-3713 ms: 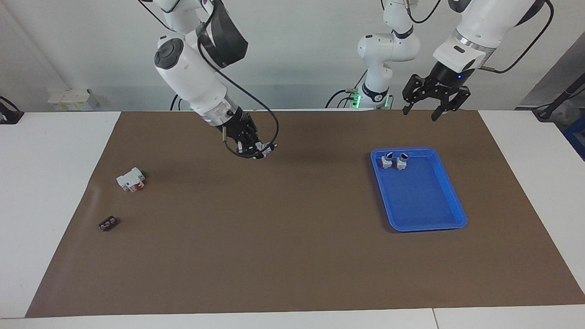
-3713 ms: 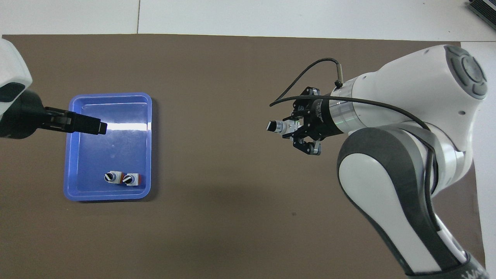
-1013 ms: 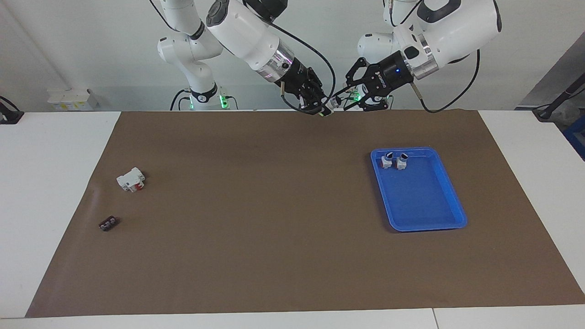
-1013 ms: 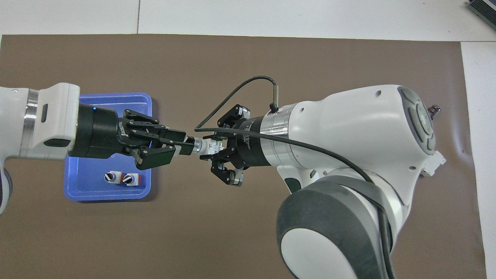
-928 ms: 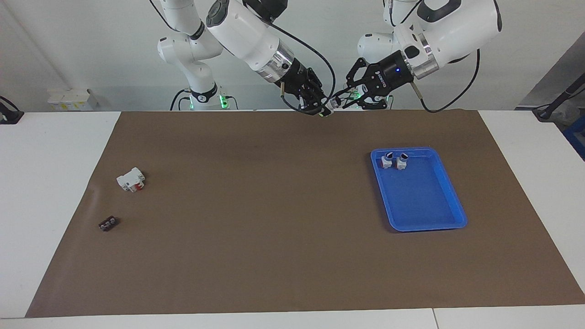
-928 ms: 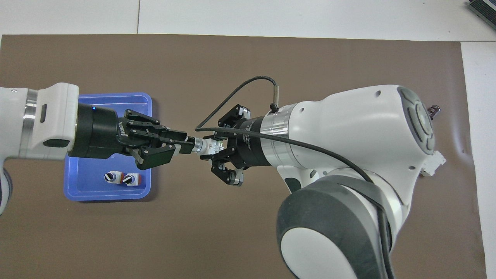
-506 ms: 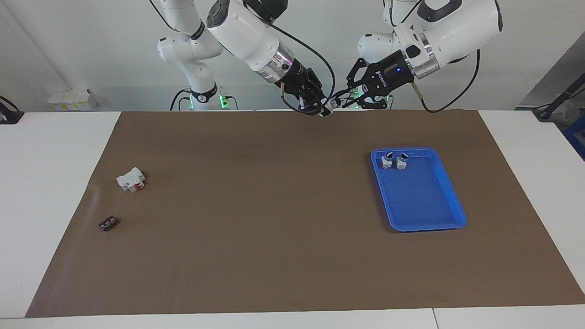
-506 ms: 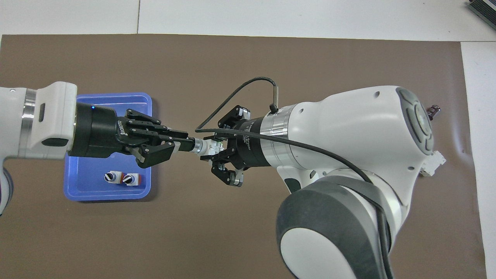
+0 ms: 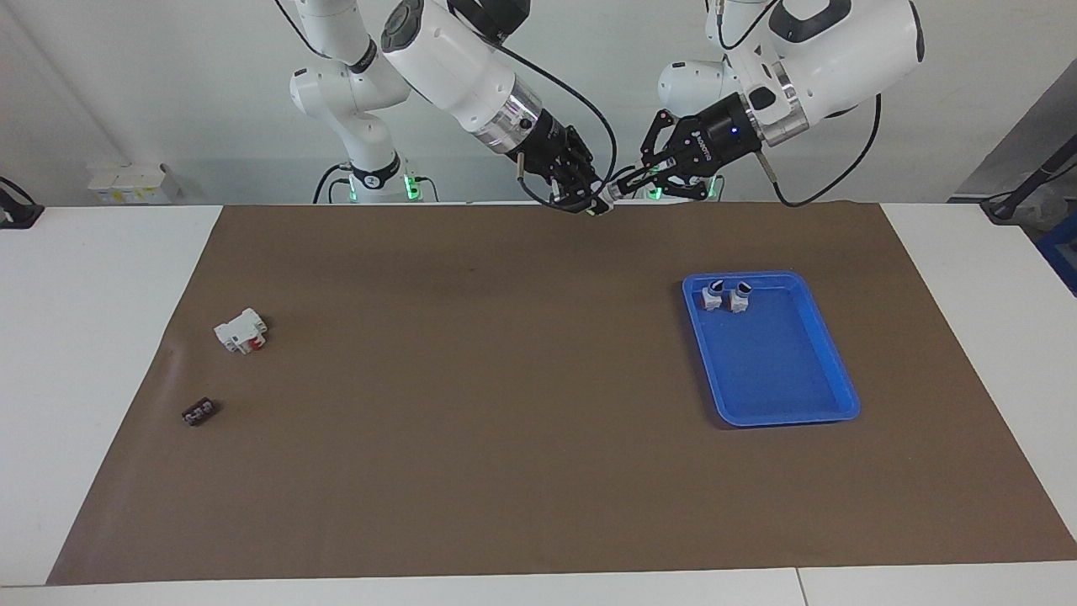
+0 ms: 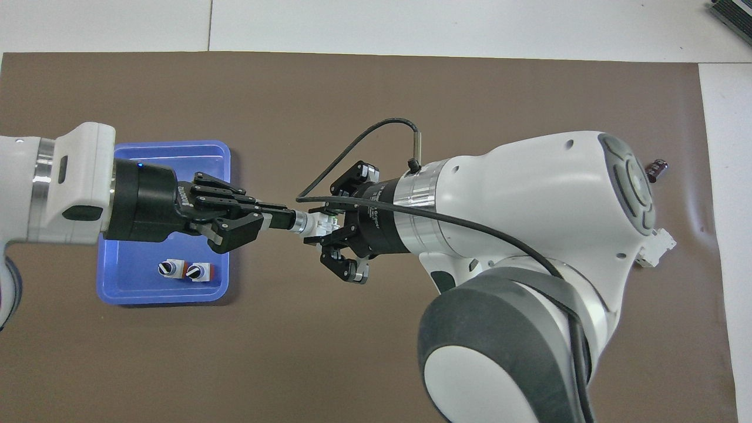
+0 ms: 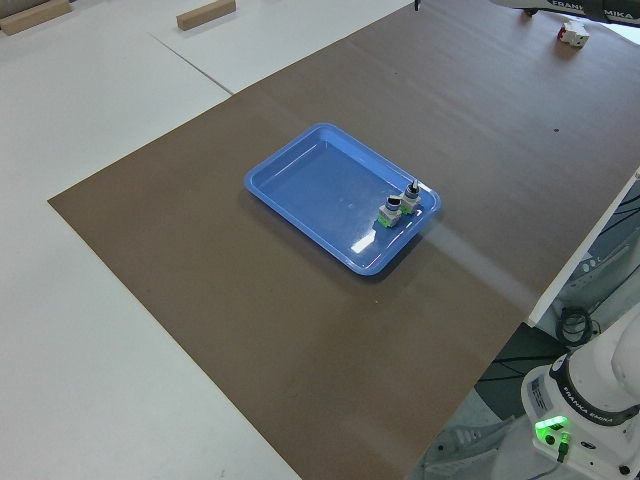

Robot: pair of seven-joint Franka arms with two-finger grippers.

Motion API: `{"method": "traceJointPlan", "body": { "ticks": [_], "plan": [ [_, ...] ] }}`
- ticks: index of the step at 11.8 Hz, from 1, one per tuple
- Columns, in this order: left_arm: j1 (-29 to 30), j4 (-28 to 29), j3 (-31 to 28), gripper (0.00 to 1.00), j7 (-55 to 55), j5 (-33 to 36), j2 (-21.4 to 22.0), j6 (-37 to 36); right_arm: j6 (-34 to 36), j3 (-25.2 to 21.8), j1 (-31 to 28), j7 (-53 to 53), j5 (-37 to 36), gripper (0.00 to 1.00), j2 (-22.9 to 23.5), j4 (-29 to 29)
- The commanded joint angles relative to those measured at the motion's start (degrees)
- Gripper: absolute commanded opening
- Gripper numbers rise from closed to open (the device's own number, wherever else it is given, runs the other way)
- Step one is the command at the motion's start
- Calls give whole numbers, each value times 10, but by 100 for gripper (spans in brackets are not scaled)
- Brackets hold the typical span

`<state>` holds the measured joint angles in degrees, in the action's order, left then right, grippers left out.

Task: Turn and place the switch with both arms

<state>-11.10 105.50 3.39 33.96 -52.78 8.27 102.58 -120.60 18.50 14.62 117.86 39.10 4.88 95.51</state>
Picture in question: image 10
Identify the black ribbed device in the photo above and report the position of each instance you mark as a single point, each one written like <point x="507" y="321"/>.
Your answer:
<point x="734" y="13"/>

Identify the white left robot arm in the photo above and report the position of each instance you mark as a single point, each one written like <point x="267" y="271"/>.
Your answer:
<point x="64" y="188"/>

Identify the blue plastic tray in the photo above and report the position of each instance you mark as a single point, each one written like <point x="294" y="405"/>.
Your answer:
<point x="147" y="282"/>

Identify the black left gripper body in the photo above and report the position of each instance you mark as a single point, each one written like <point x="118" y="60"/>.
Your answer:
<point x="147" y="202"/>

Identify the green-base rotary switch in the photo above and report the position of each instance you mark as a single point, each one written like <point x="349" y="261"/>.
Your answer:
<point x="317" y="224"/>

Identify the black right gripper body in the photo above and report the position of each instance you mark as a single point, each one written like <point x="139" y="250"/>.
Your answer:
<point x="376" y="217"/>

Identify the black terminal block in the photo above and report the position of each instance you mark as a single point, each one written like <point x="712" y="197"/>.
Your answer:
<point x="658" y="167"/>

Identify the brown table mat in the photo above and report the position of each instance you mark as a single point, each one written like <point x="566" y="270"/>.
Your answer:
<point x="294" y="352"/>

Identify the white circuit breaker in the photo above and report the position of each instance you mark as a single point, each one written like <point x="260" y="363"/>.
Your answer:
<point x="657" y="247"/>

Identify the red-base rotary switch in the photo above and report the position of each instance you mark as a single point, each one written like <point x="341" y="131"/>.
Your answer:
<point x="200" y="272"/>
<point x="170" y="268"/>

